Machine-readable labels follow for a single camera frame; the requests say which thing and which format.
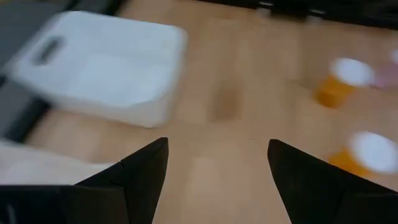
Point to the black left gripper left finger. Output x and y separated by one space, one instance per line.
146 180

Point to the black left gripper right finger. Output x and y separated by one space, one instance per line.
295 186

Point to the orange pill bottle white lid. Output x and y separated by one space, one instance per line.
373 152
332 93

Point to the pink pill bottle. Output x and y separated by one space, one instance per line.
388 76

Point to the white plastic bin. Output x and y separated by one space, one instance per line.
37 168
109 77

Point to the black table frame rail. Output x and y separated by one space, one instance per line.
342 15

